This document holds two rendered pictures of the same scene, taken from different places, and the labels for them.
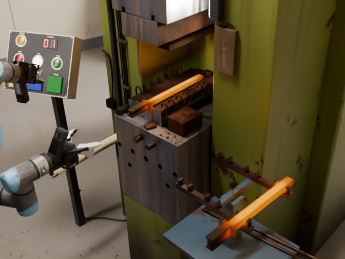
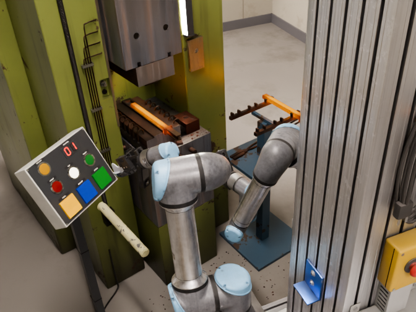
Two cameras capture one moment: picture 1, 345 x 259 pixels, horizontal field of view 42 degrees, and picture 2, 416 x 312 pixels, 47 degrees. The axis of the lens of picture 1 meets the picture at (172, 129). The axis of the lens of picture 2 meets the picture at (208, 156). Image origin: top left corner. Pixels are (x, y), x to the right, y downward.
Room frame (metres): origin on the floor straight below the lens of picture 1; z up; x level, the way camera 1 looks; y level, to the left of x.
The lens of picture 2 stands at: (1.06, 2.05, 2.23)
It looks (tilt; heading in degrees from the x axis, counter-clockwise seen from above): 35 degrees down; 281
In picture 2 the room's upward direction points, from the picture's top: 3 degrees counter-clockwise
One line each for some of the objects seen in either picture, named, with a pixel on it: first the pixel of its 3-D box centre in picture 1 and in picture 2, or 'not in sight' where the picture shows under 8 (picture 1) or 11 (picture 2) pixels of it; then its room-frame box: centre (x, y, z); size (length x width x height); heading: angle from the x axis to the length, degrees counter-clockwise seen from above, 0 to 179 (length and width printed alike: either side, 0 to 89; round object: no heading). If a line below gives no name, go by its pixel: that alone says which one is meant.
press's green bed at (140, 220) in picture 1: (189, 215); (164, 218); (1.76, -0.08, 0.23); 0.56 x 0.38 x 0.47; 136
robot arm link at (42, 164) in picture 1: (40, 166); (236, 181); (1.24, 0.46, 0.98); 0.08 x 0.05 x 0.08; 46
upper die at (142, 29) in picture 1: (176, 15); (132, 57); (1.79, -0.03, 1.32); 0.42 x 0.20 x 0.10; 136
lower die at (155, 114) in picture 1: (177, 93); (142, 121); (1.79, -0.03, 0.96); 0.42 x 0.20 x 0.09; 136
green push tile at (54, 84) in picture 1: (55, 84); (101, 177); (1.81, 0.52, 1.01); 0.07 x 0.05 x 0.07; 71
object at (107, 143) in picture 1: (87, 153); (122, 228); (1.81, 0.43, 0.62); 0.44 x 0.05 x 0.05; 136
